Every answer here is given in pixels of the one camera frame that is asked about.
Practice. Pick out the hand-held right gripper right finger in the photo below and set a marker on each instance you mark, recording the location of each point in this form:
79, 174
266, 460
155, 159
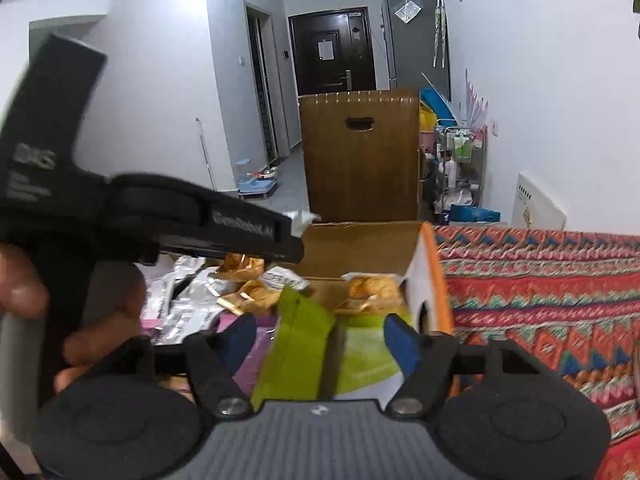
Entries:
402, 345

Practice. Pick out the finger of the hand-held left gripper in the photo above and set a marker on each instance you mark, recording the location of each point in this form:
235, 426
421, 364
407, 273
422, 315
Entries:
250, 240

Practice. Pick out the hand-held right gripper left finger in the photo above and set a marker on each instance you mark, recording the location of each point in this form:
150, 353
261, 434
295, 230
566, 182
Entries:
240, 340

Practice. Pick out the white printed snack packet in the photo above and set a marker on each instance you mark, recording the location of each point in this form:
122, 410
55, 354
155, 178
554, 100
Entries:
285, 279

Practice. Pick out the dark green snack packet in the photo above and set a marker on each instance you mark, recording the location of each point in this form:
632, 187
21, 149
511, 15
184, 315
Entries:
295, 345

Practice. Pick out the small white snack packet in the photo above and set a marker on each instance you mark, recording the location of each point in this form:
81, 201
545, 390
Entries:
304, 220

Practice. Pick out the cardboard box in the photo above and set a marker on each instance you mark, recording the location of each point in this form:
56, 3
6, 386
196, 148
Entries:
350, 247

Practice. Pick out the person's left hand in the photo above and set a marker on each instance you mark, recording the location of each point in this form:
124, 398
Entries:
22, 285

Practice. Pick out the purple snack packet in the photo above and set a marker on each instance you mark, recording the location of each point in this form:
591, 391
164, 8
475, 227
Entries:
260, 340

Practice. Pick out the golden snack packet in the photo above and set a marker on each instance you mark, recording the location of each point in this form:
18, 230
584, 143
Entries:
375, 292
242, 265
255, 297

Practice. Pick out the light green snack packet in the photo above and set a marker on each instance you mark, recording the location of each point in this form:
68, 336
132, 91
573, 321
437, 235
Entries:
367, 355

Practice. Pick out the blue pet feeder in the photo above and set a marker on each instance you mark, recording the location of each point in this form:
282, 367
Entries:
257, 180

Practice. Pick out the silver foil snack packet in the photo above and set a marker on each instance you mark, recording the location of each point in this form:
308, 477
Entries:
195, 267
180, 315

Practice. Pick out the patterned red blanket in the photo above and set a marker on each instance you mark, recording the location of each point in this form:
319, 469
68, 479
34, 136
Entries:
525, 285

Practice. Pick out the blue and white package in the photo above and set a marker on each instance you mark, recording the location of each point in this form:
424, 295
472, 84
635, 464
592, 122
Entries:
472, 214

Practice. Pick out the metal storage cart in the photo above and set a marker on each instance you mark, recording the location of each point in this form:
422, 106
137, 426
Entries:
460, 170

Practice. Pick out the white flat panel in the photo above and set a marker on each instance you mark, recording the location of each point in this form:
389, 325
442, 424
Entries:
537, 202

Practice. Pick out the pink plastic basket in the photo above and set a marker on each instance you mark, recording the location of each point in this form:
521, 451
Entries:
427, 141

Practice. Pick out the dark brown door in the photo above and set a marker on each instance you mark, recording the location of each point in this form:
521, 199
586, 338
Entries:
332, 50

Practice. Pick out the yellow plastic bag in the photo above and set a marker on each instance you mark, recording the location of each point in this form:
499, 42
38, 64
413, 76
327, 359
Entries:
427, 119

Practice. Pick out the blue plastic item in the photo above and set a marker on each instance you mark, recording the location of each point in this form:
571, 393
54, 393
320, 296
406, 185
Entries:
437, 102

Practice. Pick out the grey refrigerator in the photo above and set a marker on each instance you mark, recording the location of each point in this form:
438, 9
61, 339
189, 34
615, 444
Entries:
415, 45

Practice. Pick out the hanging white umbrellas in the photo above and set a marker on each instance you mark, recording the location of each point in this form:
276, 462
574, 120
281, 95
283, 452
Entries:
439, 30

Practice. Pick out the white wall socket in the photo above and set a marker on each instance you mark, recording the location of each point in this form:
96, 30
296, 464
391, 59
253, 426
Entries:
496, 127

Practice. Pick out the purple wall decoration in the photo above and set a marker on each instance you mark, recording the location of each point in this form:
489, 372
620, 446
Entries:
476, 100

